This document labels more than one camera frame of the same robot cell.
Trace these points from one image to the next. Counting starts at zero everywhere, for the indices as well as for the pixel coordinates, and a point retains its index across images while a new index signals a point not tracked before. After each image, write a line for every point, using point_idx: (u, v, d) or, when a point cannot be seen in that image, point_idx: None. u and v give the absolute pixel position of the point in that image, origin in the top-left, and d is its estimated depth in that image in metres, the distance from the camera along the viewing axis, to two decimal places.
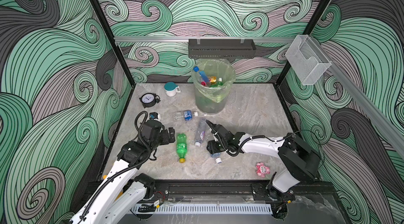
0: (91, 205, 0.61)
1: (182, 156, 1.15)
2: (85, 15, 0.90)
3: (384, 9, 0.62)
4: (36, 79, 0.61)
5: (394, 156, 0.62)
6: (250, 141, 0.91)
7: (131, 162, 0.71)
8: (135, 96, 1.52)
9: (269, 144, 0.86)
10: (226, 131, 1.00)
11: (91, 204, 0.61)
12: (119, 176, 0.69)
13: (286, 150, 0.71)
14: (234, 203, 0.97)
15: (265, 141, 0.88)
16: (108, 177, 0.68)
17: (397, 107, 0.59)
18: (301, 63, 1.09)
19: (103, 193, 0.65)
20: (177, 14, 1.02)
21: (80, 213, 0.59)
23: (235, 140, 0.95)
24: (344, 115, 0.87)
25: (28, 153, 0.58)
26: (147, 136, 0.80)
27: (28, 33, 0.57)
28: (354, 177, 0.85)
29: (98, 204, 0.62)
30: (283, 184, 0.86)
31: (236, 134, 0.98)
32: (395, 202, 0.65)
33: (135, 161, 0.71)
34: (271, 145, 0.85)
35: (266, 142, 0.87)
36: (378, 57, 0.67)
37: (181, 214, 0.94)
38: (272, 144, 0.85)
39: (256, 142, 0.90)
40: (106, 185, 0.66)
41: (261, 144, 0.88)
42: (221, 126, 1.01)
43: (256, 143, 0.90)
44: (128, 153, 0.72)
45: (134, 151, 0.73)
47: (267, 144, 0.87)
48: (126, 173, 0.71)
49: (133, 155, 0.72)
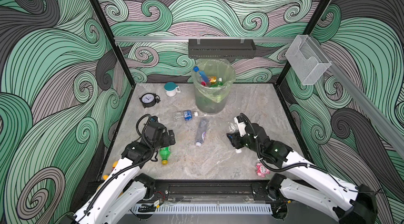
0: (95, 201, 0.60)
1: (165, 158, 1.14)
2: (85, 15, 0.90)
3: (384, 9, 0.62)
4: (36, 79, 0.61)
5: (394, 156, 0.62)
6: (304, 167, 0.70)
7: (134, 161, 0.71)
8: (135, 96, 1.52)
9: (334, 187, 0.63)
10: (266, 137, 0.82)
11: (96, 199, 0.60)
12: (122, 173, 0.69)
13: (363, 208, 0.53)
14: (235, 203, 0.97)
15: (331, 181, 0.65)
16: (112, 174, 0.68)
17: (397, 107, 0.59)
18: (301, 63, 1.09)
19: (105, 191, 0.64)
20: (177, 13, 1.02)
21: (84, 208, 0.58)
23: (275, 152, 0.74)
24: (344, 115, 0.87)
25: (28, 153, 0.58)
26: (150, 136, 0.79)
27: (29, 33, 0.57)
28: (354, 178, 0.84)
29: (101, 200, 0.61)
30: (293, 196, 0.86)
31: (279, 145, 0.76)
32: (395, 202, 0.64)
33: (139, 160, 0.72)
34: (336, 190, 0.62)
35: (331, 182, 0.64)
36: (379, 57, 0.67)
37: (181, 214, 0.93)
38: (339, 189, 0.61)
39: (314, 174, 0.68)
40: (110, 182, 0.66)
41: (321, 180, 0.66)
42: (260, 128, 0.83)
43: (314, 173, 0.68)
44: (132, 152, 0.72)
45: (138, 151, 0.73)
47: (332, 186, 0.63)
48: (130, 170, 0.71)
49: (137, 154, 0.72)
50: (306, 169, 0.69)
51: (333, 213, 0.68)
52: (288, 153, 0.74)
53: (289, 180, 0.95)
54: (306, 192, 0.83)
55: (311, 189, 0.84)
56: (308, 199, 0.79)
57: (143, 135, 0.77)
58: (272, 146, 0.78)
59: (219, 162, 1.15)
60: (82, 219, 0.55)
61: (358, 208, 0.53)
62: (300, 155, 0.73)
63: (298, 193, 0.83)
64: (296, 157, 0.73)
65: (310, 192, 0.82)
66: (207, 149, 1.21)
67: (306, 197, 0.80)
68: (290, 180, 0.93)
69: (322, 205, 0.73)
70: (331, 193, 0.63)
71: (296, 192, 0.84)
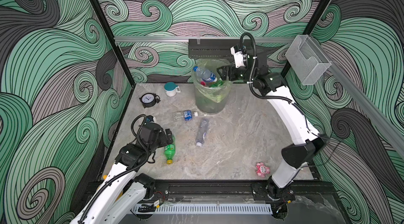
0: (89, 210, 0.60)
1: (170, 156, 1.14)
2: (85, 15, 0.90)
3: (384, 9, 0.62)
4: (36, 79, 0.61)
5: (394, 156, 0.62)
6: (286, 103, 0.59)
7: (129, 165, 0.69)
8: (135, 96, 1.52)
9: (300, 126, 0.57)
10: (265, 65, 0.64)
11: (89, 208, 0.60)
12: (117, 179, 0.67)
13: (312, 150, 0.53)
14: (234, 203, 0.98)
15: (301, 119, 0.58)
16: (106, 182, 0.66)
17: (397, 107, 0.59)
18: (301, 63, 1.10)
19: (101, 197, 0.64)
20: (177, 14, 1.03)
21: (78, 217, 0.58)
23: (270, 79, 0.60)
24: (344, 115, 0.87)
25: (28, 153, 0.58)
26: (145, 139, 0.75)
27: (28, 33, 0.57)
28: (354, 178, 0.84)
29: (96, 209, 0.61)
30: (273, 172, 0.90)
31: (275, 74, 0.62)
32: (394, 202, 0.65)
33: (133, 164, 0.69)
34: (301, 129, 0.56)
35: (300, 121, 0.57)
36: (378, 57, 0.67)
37: (181, 214, 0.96)
38: (303, 129, 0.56)
39: (291, 111, 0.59)
40: (104, 189, 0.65)
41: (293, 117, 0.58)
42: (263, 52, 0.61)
43: (292, 110, 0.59)
44: (126, 156, 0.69)
45: (132, 154, 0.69)
47: (299, 124, 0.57)
48: (124, 176, 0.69)
49: (131, 158, 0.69)
50: (287, 105, 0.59)
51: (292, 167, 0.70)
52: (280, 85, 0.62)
53: None
54: None
55: None
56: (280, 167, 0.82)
57: (138, 138, 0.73)
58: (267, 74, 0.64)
59: (219, 162, 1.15)
60: None
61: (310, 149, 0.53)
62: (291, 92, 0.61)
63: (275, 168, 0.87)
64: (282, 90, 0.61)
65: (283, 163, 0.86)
66: (207, 149, 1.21)
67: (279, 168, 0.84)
68: None
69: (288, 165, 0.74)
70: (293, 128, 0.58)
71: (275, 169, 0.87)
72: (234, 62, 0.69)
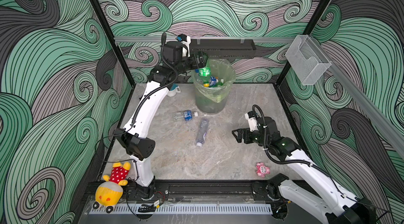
0: (137, 116, 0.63)
1: None
2: (85, 15, 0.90)
3: (384, 9, 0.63)
4: (36, 79, 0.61)
5: (394, 156, 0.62)
6: (306, 165, 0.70)
7: (161, 82, 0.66)
8: (135, 96, 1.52)
9: (331, 191, 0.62)
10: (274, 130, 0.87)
11: (136, 114, 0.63)
12: (153, 94, 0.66)
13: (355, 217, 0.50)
14: (234, 203, 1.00)
15: (329, 183, 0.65)
16: (144, 96, 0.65)
17: (397, 108, 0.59)
18: (301, 63, 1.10)
19: (143, 108, 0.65)
20: (177, 14, 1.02)
21: (130, 122, 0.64)
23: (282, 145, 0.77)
24: (344, 115, 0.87)
25: (28, 153, 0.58)
26: (171, 58, 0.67)
27: (28, 33, 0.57)
28: (354, 178, 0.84)
29: (142, 115, 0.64)
30: (289, 195, 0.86)
31: (286, 141, 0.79)
32: (394, 202, 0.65)
33: (165, 82, 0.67)
34: (333, 193, 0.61)
35: (329, 185, 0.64)
36: (378, 57, 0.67)
37: (181, 214, 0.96)
38: (336, 193, 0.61)
39: (313, 173, 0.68)
40: (144, 101, 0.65)
41: (319, 180, 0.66)
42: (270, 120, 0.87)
43: (315, 173, 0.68)
44: (157, 75, 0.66)
45: (162, 73, 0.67)
47: (329, 189, 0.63)
48: (160, 91, 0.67)
49: (162, 76, 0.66)
50: (307, 168, 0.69)
51: (324, 218, 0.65)
52: (294, 150, 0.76)
53: (290, 181, 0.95)
54: (304, 194, 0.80)
55: (310, 193, 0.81)
56: (303, 200, 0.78)
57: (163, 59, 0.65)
58: (280, 140, 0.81)
59: (220, 162, 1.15)
60: (131, 129, 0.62)
61: (350, 214, 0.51)
62: (306, 156, 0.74)
63: (294, 193, 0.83)
64: (301, 156, 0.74)
65: (309, 195, 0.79)
66: (207, 150, 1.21)
67: (296, 196, 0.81)
68: (290, 181, 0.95)
69: (316, 209, 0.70)
70: (326, 194, 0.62)
71: (293, 192, 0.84)
72: (251, 123, 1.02)
